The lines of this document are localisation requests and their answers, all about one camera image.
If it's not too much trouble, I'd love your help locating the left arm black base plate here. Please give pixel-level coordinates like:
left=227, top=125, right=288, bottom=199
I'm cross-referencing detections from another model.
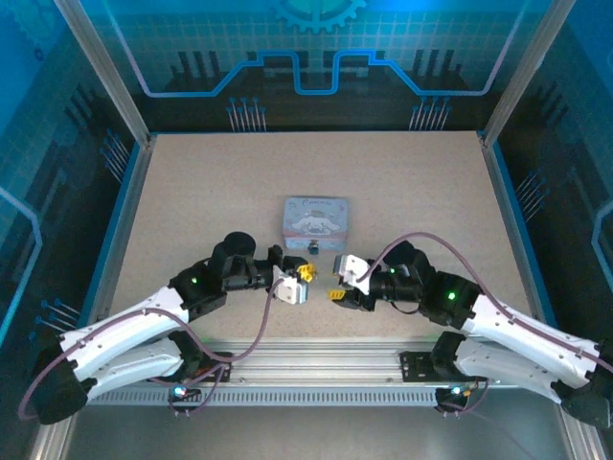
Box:
left=146, top=351, right=235, bottom=384

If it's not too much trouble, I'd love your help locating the aluminium table side rail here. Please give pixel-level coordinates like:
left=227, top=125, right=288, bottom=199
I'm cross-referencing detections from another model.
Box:
left=481, top=141, right=559, bottom=349
left=79, top=138, right=157, bottom=349

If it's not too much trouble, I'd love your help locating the aluminium front mounting rail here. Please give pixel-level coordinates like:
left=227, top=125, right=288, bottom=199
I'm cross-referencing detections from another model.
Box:
left=61, top=337, right=576, bottom=387

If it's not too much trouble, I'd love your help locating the small LED circuit board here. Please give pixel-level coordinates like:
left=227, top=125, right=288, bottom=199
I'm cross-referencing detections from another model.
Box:
left=170, top=384, right=202, bottom=403
left=435, top=384, right=473, bottom=403

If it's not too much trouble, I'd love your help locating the aluminium frame post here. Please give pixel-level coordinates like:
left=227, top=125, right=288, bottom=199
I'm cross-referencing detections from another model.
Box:
left=53, top=0, right=155, bottom=146
left=481, top=0, right=562, bottom=148

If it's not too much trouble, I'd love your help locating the slotted grey cable duct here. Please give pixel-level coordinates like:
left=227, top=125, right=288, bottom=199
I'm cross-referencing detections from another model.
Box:
left=76, top=386, right=561, bottom=408

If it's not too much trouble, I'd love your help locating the light blue cartoon tin box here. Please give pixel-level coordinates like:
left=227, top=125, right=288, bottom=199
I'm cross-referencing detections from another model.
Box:
left=282, top=195, right=350, bottom=252

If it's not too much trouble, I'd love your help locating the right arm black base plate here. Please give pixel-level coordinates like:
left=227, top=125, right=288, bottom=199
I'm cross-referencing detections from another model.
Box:
left=399, top=349, right=494, bottom=384

